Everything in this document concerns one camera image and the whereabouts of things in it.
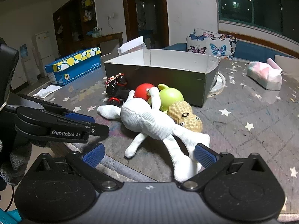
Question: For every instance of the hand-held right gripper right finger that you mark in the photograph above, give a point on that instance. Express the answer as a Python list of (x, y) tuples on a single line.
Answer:
[(205, 155)]

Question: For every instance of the wooden side table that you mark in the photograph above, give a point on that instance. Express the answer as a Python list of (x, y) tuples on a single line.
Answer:
[(105, 39)]

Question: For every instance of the window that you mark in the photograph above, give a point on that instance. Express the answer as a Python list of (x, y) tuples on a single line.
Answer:
[(257, 2)]

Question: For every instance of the person's left hand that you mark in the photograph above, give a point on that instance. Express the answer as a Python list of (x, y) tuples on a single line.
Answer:
[(16, 165)]

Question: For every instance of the red pig toy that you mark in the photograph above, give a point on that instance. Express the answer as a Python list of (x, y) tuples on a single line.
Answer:
[(142, 91)]

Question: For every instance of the butterfly print pillow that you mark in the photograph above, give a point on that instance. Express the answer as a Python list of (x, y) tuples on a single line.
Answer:
[(210, 43)]

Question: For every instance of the teal container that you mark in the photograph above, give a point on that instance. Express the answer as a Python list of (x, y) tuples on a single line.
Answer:
[(97, 32)]

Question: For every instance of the pink white tissue pack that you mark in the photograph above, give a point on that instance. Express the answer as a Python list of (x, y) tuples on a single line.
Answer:
[(264, 74)]

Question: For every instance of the round white mat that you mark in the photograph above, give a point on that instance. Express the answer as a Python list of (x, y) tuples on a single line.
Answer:
[(219, 84)]

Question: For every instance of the grey cardboard box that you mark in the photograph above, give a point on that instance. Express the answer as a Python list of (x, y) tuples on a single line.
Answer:
[(163, 79)]

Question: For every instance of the teal cloth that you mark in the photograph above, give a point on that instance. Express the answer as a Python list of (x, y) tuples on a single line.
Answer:
[(9, 218)]

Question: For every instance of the water dispenser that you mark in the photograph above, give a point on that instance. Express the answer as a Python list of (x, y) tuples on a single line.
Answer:
[(26, 60)]

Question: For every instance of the tan peanut toy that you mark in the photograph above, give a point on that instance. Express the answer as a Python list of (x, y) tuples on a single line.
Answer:
[(181, 112)]

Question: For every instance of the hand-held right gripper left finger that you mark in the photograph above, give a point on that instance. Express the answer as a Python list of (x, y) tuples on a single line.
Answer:
[(93, 155)]

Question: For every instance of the wooden door frame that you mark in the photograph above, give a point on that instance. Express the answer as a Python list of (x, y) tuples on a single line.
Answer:
[(125, 11)]

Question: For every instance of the dark wooden cabinet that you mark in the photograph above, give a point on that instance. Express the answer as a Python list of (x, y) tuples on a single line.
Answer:
[(70, 21)]

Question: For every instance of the green pig toy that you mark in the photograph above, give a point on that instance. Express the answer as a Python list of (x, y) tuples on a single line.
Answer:
[(171, 96)]

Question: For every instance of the white refrigerator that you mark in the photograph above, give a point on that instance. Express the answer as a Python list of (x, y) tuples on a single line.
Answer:
[(44, 46)]

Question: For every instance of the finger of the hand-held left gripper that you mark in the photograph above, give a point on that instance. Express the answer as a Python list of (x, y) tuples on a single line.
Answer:
[(67, 130), (74, 116)]

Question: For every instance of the blue sofa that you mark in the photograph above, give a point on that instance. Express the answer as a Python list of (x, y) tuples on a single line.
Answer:
[(254, 50)]

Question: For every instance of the white open carton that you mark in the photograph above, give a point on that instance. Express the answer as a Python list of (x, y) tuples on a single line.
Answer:
[(132, 45)]

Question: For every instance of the white plush rabbit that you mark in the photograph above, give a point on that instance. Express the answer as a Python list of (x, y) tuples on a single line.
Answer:
[(144, 121)]

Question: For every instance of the black toy with red goggles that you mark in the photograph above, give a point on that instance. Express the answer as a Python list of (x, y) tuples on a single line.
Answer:
[(116, 89)]

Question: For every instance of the white paper sheet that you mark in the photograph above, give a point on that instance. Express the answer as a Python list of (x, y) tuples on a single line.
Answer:
[(46, 91)]

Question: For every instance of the blue dotted tissue box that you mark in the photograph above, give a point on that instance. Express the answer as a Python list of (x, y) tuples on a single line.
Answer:
[(77, 72)]

